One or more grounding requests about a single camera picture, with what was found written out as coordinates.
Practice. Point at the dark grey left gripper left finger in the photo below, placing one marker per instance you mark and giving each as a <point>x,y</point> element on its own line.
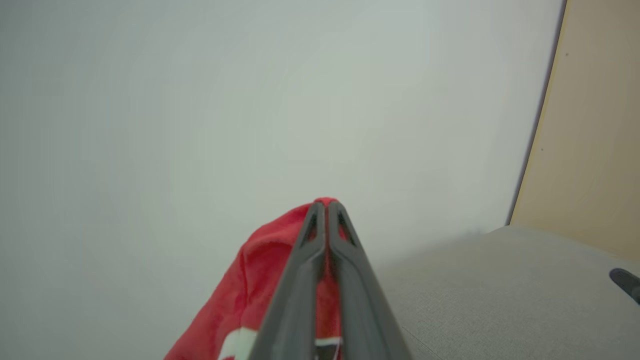
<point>295,305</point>

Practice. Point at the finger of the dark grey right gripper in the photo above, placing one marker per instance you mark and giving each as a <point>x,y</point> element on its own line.
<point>362,310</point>

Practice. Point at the dark grey pointed left gripper right finger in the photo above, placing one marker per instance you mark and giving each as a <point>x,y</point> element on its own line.
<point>627,282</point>

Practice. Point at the red fleece garment white trim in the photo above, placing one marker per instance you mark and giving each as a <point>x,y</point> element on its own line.
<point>250,290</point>

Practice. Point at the grey padded cushion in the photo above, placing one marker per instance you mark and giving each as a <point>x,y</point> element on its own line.
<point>500,300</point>

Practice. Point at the tan wooden panel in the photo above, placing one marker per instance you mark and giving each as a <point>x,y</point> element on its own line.
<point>590,140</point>

